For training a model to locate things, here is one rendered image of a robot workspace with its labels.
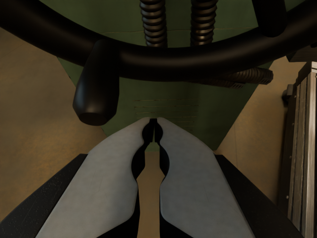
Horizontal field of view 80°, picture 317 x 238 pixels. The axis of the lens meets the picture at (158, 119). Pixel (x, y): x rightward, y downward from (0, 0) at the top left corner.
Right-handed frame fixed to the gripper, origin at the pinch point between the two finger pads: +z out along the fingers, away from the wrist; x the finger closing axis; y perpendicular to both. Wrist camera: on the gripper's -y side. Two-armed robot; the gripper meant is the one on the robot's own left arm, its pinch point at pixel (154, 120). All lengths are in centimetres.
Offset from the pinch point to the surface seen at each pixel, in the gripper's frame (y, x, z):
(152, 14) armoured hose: -5.6, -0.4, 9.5
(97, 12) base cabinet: -5.7, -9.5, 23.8
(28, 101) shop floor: 36, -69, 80
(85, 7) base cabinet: -6.3, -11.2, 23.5
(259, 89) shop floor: 30, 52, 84
